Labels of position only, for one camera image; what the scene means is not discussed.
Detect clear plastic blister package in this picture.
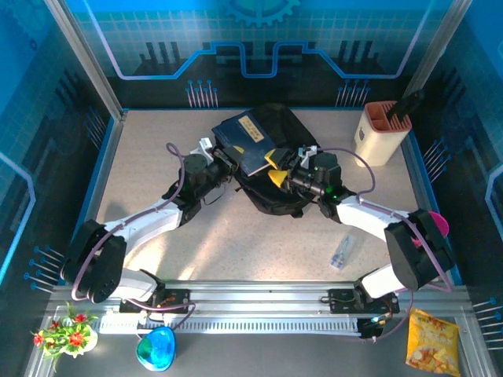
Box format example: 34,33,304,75
329,234,358,272

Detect black backpack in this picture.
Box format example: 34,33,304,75
214,102,320,218

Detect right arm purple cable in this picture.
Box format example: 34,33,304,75
318,147,455,342

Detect blue book large yellow label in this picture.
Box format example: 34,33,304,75
211,109,278,178

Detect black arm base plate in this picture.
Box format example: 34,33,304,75
117,288,193,315
328,286,400,315

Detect aluminium frame post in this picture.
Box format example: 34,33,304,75
403,0,475,101
42,0,129,121

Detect white orange knife block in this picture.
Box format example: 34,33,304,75
353,101,413,168

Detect aluminium frame rail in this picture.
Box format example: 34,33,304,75
49,279,475,320

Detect black controller board with LEDs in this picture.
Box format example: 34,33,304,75
358,313,395,342

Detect black knife handle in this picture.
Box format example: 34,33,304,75
387,88,427,121

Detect blue translucent plastic object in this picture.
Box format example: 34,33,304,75
135,328,178,373

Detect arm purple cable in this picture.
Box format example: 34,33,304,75
70,141,197,331
318,147,455,342

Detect white slotted cable duct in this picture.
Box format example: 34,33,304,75
96,316,365,335

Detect pink plastic goblet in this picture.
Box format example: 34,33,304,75
412,210,450,249

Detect potted red artificial flowers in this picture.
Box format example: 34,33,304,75
31,301,99,372

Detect yellow snack chip bag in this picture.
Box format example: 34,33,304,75
405,307,461,377

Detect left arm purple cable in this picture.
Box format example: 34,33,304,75
70,141,197,331

